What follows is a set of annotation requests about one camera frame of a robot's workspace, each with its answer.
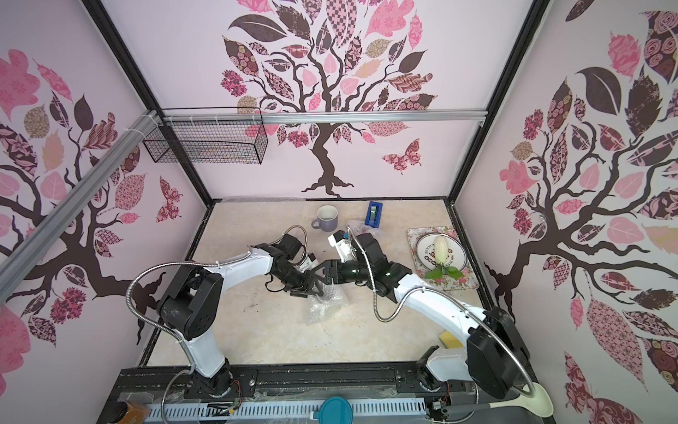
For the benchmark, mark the left aluminium frame bar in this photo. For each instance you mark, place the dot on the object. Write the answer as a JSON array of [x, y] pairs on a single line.
[[15, 269]]

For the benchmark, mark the aluminium frame bar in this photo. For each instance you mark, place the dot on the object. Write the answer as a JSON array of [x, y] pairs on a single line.
[[15, 269], [327, 117]]

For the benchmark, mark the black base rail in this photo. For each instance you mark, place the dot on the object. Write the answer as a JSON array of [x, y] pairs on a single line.
[[373, 380]]

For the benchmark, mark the round white plate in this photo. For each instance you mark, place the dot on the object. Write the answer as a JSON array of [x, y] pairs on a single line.
[[423, 248]]

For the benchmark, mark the brown jar black lid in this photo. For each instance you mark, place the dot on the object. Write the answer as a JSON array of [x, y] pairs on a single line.
[[124, 412]]

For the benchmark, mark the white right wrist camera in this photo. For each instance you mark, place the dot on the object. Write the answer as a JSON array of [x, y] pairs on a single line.
[[340, 242]]

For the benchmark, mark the teal round lid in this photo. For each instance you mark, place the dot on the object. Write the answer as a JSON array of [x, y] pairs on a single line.
[[335, 410]]

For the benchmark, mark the white slotted cable duct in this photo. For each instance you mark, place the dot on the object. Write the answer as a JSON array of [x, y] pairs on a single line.
[[401, 409]]

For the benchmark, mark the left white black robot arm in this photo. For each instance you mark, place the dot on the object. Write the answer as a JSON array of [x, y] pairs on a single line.
[[189, 306]]

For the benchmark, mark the black wire basket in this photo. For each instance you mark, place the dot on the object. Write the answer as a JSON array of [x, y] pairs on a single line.
[[209, 135]]

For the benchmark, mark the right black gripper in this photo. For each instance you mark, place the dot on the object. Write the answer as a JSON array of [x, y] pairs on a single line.
[[336, 270]]

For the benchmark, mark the flexible metal conduit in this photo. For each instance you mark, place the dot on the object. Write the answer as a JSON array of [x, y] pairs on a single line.
[[296, 230], [461, 306]]

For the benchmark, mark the rear aluminium frame bar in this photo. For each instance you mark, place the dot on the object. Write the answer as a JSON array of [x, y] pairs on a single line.
[[327, 117]]

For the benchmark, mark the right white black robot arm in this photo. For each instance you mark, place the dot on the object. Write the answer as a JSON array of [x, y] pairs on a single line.
[[492, 354]]

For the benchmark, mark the white artificial rose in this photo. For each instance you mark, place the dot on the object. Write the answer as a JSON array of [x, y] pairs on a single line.
[[448, 257]]

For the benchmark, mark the lavender mug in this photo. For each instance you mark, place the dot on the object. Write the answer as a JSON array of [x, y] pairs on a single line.
[[326, 219]]

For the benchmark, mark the right flexible metal conduit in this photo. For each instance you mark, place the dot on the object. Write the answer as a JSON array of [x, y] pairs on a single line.
[[461, 306]]

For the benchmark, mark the left flexible metal conduit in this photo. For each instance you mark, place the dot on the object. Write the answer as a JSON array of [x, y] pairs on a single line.
[[296, 230]]

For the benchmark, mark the yellow green sponge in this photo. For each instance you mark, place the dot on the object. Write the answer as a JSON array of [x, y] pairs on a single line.
[[449, 341]]

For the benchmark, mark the cream plastic ladle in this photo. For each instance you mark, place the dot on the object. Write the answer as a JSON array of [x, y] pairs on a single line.
[[532, 398]]

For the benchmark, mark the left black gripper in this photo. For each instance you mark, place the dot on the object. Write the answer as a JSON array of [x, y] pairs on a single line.
[[306, 286]]

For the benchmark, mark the clear bubble wrap sheet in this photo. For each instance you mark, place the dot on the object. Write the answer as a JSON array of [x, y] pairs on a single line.
[[323, 306], [359, 228]]

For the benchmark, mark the blue tape dispenser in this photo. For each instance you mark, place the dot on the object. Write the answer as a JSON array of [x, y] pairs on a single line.
[[373, 216]]

